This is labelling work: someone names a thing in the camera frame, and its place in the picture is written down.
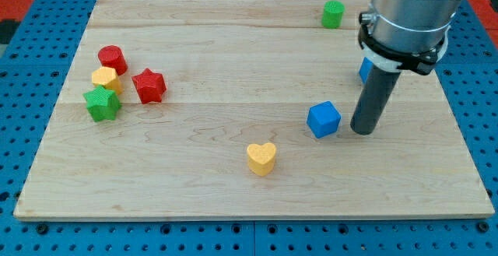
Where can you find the red star block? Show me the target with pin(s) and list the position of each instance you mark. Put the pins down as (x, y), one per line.
(150, 86)

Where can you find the green star block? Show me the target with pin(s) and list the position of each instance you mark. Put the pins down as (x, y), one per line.
(102, 104)

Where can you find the blue block behind rod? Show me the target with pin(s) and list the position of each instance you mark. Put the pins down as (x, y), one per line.
(364, 70)

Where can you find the green cylinder block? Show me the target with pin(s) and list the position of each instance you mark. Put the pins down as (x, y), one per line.
(332, 14)

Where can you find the wooden board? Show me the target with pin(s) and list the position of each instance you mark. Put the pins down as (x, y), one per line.
(240, 72)

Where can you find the red cylinder block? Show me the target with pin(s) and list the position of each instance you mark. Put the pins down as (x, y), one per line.
(113, 57)

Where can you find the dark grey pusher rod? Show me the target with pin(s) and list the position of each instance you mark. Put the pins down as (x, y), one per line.
(373, 99)

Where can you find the yellow hexagon block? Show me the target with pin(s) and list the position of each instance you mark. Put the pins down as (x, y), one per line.
(108, 78)

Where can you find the yellow heart block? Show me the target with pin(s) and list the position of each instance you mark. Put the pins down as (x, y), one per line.
(261, 158)

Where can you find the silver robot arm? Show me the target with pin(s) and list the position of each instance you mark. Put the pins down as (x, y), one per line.
(409, 26)

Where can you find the blue cube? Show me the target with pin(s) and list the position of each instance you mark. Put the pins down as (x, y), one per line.
(323, 119)

